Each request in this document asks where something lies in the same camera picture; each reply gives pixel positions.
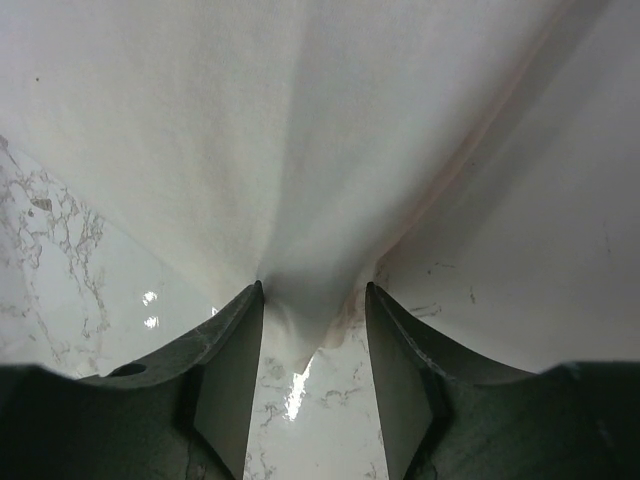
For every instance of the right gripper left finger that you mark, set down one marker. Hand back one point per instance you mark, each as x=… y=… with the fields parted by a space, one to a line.
x=180 y=412

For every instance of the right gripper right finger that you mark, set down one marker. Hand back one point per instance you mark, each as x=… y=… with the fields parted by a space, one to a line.
x=447 y=412

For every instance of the white coca-cola t-shirt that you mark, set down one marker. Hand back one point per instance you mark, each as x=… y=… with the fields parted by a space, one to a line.
x=478 y=158

